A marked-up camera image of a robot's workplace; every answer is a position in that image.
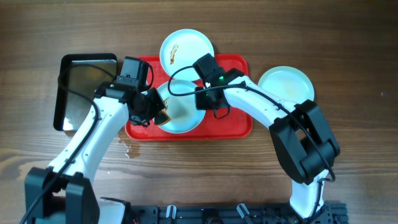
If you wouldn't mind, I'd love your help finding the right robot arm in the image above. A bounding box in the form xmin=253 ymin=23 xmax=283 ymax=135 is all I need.
xmin=193 ymin=54 xmax=340 ymax=221

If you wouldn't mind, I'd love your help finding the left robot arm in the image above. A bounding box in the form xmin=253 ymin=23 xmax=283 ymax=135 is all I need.
xmin=21 ymin=57 xmax=165 ymax=223

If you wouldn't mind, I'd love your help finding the white plate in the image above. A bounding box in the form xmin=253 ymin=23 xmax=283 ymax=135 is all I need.
xmin=157 ymin=82 xmax=205 ymax=134
xmin=159 ymin=29 xmax=215 ymax=77
xmin=258 ymin=66 xmax=315 ymax=104

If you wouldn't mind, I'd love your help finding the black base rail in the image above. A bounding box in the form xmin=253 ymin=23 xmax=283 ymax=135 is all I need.
xmin=129 ymin=202 xmax=349 ymax=224

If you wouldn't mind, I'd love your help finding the white plate top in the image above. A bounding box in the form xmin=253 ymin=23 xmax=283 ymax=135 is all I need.
xmin=159 ymin=29 xmax=215 ymax=77

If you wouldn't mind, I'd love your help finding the green orange sponge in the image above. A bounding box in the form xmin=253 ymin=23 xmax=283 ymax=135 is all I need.
xmin=154 ymin=110 xmax=171 ymax=126

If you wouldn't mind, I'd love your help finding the black metal tray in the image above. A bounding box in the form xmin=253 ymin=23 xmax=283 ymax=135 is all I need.
xmin=53 ymin=52 xmax=119 ymax=132

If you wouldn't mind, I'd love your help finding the right black cable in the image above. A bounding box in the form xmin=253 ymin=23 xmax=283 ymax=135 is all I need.
xmin=167 ymin=65 xmax=336 ymax=218

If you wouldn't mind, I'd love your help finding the red plastic tray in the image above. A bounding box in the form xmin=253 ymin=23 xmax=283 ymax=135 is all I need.
xmin=125 ymin=54 xmax=252 ymax=141

